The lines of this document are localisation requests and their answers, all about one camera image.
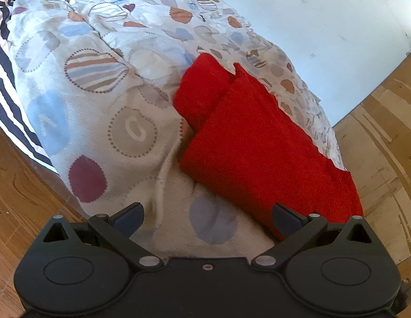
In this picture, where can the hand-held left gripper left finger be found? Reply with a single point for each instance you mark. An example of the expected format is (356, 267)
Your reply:
(130, 218)

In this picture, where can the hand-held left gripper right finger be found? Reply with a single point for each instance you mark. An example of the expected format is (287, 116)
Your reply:
(285, 219)

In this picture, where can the red sweater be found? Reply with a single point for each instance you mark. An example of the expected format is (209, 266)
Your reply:
(258, 145)

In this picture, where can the patterned white quilt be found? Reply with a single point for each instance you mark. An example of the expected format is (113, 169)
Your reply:
(109, 106)

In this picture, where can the plywood panel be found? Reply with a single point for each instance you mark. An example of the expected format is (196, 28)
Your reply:
(384, 159)

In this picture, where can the striped bed sheet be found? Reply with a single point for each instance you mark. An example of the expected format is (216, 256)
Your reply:
(7, 82)

